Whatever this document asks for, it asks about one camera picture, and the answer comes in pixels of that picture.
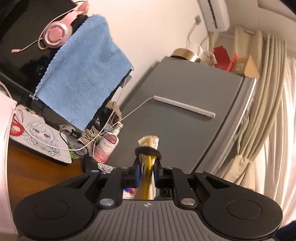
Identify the white yellow woven bag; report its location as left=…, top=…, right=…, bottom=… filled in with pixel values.
left=133, top=135, right=159, bottom=200

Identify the black elastic hair band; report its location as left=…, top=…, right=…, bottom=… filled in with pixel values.
left=135, top=146, right=162, bottom=160

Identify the white pink lotion pump bottle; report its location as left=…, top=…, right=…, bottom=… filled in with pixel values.
left=94, top=122, right=123, bottom=163

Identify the black computer mouse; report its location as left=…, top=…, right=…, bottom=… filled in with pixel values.
left=70, top=147, right=89, bottom=159

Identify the grey refrigerator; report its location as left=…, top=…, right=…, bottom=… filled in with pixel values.
left=107, top=57, right=256, bottom=174

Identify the beige curtain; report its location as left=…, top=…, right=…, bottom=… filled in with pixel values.
left=216, top=26, right=295, bottom=225

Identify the anime girl mouse pad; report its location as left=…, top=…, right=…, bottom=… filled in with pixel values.
left=10, top=105, right=72, bottom=164

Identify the gold lidded round tin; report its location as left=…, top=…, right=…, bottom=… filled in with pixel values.
left=170, top=48, right=201, bottom=63

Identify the red box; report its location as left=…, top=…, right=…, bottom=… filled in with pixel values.
left=213, top=46, right=238, bottom=72

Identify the blue microfiber cloth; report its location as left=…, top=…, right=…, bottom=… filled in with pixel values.
left=34, top=15, right=132, bottom=130

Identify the brown cardboard box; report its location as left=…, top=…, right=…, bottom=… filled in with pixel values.
left=231, top=55, right=259, bottom=79

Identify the white pink storage box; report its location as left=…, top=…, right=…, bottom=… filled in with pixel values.
left=0, top=93, right=18, bottom=240

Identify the white air conditioner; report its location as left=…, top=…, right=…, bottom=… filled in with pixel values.
left=198, top=0, right=230, bottom=32

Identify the pink cat ear headset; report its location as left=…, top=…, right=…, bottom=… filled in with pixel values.
left=11, top=1, right=89, bottom=54

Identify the white charging cable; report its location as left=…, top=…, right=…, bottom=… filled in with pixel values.
left=0, top=81, right=216, bottom=158

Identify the round rope framed mirror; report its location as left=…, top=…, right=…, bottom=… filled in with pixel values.
left=83, top=101, right=122, bottom=143

